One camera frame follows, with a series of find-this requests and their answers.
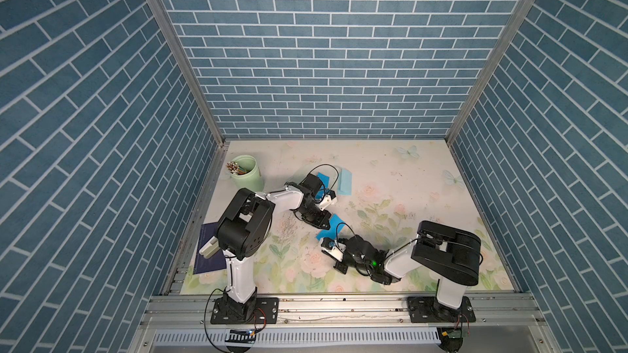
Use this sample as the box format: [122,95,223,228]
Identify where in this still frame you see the blue paper sheet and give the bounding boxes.
[315,173,330,201]
[316,214,344,240]

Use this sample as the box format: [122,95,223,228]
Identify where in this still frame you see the light blue square paper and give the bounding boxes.
[337,168,353,196]

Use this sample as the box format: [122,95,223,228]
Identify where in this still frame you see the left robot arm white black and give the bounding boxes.
[214,173,337,317]

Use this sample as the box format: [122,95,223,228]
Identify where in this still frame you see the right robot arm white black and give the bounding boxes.
[320,221,483,323]

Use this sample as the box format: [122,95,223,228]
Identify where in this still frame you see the green pencil cup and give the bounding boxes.
[230,155,264,192]

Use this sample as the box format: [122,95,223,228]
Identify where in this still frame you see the dark blue notebook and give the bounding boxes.
[193,222,227,275]

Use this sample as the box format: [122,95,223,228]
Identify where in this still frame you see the white stapler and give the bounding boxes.
[198,236,220,259]

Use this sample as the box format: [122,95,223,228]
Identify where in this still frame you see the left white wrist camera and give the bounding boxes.
[318,191,337,210]

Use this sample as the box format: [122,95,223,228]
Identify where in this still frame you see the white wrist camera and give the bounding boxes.
[319,237,343,262]
[318,191,337,210]

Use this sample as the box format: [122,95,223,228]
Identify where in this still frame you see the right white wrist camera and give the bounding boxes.
[319,237,343,262]

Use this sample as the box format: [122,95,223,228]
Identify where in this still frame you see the right camera black cable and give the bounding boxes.
[335,221,358,244]

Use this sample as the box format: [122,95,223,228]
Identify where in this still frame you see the camera black cable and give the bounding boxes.
[335,221,358,244]
[306,163,340,192]

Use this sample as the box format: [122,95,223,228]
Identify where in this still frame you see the left camera black cable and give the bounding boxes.
[306,163,340,192]

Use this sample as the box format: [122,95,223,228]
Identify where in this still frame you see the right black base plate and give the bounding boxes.
[407,296,476,324]

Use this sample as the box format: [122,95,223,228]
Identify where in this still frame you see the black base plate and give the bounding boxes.
[210,294,279,325]
[407,296,476,324]

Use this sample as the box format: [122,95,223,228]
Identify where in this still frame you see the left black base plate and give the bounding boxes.
[210,294,279,325]

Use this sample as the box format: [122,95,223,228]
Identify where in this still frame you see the aluminium mounting rail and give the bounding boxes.
[138,292,546,329]

